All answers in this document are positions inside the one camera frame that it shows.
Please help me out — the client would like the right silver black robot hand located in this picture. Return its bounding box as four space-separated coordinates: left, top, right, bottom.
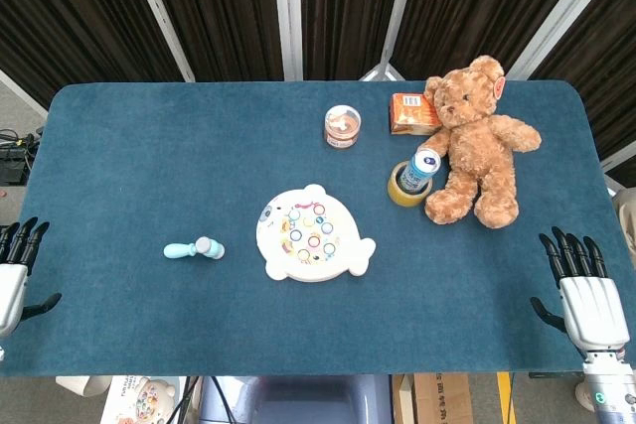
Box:
530 225 631 354

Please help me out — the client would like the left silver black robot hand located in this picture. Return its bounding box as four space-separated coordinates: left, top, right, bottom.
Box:
0 216 63 341

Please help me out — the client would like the mint green toy hammer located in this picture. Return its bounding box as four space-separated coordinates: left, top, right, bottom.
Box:
163 236 226 261

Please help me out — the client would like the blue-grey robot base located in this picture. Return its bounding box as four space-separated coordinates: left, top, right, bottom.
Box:
198 374 394 424

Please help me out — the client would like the white whack-a-mole toy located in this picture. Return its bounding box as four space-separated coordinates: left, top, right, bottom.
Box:
255 184 378 283

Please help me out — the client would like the cream plastic object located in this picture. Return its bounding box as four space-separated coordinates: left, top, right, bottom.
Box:
55 375 113 398

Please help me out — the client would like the black electronics box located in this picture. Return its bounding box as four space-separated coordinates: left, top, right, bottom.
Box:
0 145 32 186

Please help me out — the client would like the printed toy packaging box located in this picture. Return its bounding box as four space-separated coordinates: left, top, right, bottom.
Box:
101 376 189 424

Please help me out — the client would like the brown cardboard box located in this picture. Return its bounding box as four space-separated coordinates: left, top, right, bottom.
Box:
392 372 474 424

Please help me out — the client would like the blue velvet table cloth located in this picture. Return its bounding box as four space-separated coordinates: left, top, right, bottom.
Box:
0 79 636 378

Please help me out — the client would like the brown teddy bear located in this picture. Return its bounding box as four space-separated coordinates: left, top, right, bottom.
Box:
423 55 543 230

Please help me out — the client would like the light blue drink can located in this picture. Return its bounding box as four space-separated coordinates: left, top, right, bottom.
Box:
399 148 442 193

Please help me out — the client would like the yellow tape roll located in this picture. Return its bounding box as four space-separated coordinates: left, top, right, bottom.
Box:
387 160 433 208

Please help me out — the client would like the dark brown curtain panel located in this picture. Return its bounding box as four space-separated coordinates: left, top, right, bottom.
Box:
531 0 636 187
300 0 409 81
392 0 597 81
0 0 186 110
140 0 285 82

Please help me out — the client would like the orange snack box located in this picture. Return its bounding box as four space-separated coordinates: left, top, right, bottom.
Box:
389 92 442 136

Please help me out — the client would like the clear round snack jar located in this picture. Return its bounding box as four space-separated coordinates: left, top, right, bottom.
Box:
324 104 363 149

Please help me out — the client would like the black cable bundle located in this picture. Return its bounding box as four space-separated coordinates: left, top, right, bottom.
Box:
0 128 45 150

